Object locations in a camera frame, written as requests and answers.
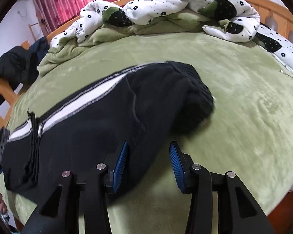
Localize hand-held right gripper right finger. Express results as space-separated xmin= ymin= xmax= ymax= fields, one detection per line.
xmin=169 ymin=141 xmax=276 ymax=234

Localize navy garment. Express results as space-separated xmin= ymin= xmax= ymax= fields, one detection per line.
xmin=29 ymin=36 xmax=50 ymax=61

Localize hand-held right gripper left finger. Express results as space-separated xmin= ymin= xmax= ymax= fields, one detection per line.
xmin=22 ymin=141 xmax=129 ymax=234

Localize person's left hand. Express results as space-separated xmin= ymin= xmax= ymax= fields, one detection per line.
xmin=0 ymin=191 xmax=9 ymax=215

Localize white floral pillow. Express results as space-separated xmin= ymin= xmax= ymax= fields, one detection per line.
xmin=253 ymin=22 xmax=293 ymax=76

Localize white charger cable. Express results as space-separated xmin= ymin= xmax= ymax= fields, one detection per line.
xmin=280 ymin=69 xmax=293 ymax=90

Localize black pants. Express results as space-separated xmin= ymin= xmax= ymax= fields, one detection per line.
xmin=1 ymin=60 xmax=215 ymax=198

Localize white floral quilt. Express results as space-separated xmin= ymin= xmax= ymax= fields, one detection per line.
xmin=50 ymin=0 xmax=260 ymax=50

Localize wooden coat rack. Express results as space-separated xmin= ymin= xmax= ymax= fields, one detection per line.
xmin=28 ymin=12 xmax=49 ymax=36

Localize green folded blanket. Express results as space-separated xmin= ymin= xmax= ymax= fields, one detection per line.
xmin=38 ymin=12 xmax=210 ymax=77

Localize wooden bed frame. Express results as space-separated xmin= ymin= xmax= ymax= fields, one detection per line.
xmin=0 ymin=0 xmax=293 ymax=225

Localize black jacket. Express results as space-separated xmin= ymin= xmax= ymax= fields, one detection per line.
xmin=0 ymin=45 xmax=39 ymax=90

